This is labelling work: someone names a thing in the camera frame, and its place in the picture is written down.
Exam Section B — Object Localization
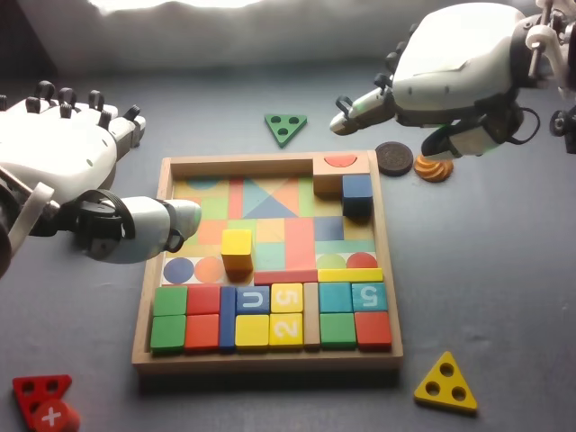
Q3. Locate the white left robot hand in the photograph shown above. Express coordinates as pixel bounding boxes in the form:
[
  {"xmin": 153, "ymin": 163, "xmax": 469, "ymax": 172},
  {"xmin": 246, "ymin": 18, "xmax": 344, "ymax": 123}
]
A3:
[{"xmin": 0, "ymin": 80, "xmax": 203, "ymax": 265}]

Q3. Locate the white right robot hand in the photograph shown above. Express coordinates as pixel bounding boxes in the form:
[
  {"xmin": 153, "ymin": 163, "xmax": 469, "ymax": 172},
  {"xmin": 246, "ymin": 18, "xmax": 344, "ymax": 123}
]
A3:
[{"xmin": 328, "ymin": 2, "xmax": 527, "ymax": 159}]

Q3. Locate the dark blue tall block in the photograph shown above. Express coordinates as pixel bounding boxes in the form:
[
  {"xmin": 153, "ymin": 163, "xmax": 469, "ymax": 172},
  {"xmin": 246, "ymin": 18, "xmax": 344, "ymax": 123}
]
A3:
[{"xmin": 341, "ymin": 174, "xmax": 374, "ymax": 218}]

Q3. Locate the yellow tall block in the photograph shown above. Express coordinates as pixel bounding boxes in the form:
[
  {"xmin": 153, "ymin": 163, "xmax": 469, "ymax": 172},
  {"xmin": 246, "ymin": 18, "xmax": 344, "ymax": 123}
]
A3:
[{"xmin": 220, "ymin": 228, "xmax": 254, "ymax": 275}]

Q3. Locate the natural wood block red semicircle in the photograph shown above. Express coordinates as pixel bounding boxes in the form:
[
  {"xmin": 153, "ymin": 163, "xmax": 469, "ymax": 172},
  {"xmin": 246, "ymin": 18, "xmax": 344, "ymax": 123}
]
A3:
[{"xmin": 312, "ymin": 152, "xmax": 371, "ymax": 196}]

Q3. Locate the orange swirl cookie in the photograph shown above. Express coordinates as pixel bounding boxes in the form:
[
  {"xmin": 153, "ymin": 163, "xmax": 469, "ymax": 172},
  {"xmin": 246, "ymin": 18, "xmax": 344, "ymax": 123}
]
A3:
[{"xmin": 413, "ymin": 154, "xmax": 455, "ymax": 184}]

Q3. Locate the chocolate sandwich cookie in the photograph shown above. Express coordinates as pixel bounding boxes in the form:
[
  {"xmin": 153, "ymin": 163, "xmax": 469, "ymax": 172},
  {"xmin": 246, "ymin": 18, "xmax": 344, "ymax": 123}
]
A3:
[{"xmin": 374, "ymin": 141, "xmax": 414, "ymax": 176}]

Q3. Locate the white backdrop sheet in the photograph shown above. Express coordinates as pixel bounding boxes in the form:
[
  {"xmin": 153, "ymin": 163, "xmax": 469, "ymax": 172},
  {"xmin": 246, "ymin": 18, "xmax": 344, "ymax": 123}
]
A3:
[{"xmin": 17, "ymin": 0, "xmax": 576, "ymax": 77}]

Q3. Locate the green triangle with holes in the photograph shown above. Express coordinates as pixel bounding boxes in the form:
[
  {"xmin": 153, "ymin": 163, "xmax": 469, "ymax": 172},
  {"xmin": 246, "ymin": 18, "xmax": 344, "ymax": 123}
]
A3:
[{"xmin": 263, "ymin": 112, "xmax": 309, "ymax": 149}]

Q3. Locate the grey table cloth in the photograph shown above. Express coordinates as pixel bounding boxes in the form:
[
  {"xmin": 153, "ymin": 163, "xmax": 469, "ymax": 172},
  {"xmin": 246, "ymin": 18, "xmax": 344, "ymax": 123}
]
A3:
[{"xmin": 0, "ymin": 58, "xmax": 576, "ymax": 432}]

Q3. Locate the red triangle with holes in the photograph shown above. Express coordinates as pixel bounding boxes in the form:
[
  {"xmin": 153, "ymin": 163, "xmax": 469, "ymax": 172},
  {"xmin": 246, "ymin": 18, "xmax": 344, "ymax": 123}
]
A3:
[{"xmin": 12, "ymin": 373, "xmax": 74, "ymax": 431}]

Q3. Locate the red cylinder with plus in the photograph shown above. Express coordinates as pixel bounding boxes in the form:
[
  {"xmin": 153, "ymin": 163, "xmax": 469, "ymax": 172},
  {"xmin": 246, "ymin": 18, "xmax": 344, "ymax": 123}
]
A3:
[{"xmin": 34, "ymin": 398, "xmax": 82, "ymax": 432}]

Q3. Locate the wooden puzzle tray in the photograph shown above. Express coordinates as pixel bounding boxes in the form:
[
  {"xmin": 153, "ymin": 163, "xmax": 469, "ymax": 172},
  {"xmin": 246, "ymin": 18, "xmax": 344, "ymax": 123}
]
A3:
[{"xmin": 130, "ymin": 150, "xmax": 404, "ymax": 374}]

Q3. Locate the yellow triangle with holes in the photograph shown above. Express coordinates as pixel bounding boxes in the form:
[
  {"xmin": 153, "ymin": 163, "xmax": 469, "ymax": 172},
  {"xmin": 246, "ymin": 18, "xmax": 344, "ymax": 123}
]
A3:
[{"xmin": 413, "ymin": 350, "xmax": 478, "ymax": 416}]

